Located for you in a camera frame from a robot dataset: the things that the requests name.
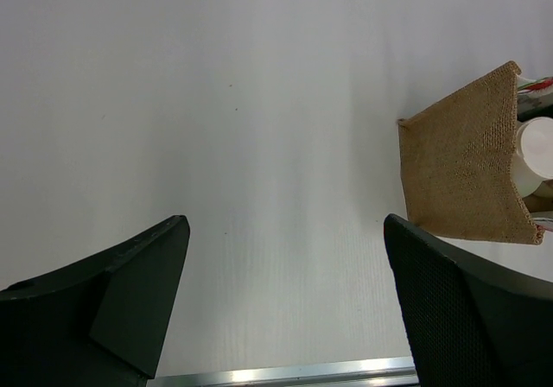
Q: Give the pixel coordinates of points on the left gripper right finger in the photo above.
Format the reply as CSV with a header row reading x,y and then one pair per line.
x,y
469,321

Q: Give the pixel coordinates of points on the burlap watermelon canvas bag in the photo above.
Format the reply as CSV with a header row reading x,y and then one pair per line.
x,y
455,164

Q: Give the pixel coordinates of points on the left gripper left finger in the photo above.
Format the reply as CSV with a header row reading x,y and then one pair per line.
x,y
101,321

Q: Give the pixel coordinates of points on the pale green white-capped bottle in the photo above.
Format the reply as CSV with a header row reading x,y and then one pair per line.
x,y
532,158

